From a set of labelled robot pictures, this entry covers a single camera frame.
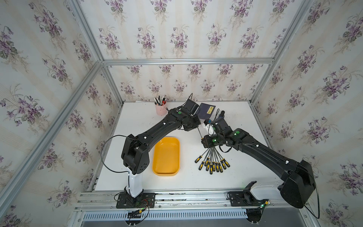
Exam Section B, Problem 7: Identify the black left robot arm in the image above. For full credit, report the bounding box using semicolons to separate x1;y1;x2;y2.
121;104;200;198

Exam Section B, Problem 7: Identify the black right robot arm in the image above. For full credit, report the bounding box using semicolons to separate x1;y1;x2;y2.
202;118;317;209

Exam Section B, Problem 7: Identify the yellow plastic storage tray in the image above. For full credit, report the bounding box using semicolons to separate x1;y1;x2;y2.
152;137;181;176

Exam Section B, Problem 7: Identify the dark blue notebook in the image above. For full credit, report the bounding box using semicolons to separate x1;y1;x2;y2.
197;103;216;120

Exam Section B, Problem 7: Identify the blue black handheld device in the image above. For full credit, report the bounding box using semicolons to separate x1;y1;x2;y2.
214;111;226;130

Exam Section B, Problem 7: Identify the pink pen cup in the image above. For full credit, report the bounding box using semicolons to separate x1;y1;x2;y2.
155;105;168;116

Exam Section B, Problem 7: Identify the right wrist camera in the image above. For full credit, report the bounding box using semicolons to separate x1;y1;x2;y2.
203;119;220;136

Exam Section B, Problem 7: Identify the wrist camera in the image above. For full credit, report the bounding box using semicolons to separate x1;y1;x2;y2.
203;119;220;136
183;99;199;115

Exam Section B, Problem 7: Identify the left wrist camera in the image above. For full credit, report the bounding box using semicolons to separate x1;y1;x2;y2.
183;99;199;115

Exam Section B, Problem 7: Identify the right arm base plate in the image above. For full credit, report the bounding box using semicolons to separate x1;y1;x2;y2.
226;181;269;209

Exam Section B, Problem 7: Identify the aluminium front rail frame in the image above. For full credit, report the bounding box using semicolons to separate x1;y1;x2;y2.
67;189;318;227

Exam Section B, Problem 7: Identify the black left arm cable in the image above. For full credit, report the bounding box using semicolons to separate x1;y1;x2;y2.
100;134;134;174

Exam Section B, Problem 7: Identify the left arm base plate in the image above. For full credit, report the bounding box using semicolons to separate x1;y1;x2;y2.
116;192;156;209

